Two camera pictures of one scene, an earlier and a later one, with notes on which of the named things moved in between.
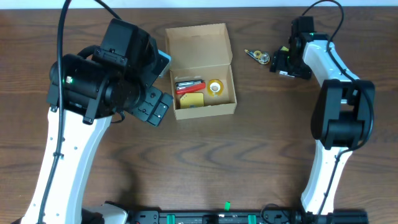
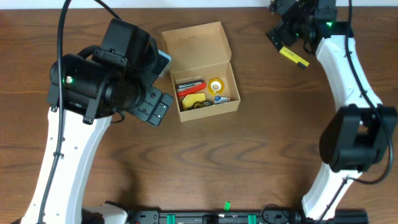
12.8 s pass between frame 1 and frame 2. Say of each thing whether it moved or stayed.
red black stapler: stayed
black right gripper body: moved
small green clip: stayed
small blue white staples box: moved
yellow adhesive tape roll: stayed
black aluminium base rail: stayed
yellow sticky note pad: stayed
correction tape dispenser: moved
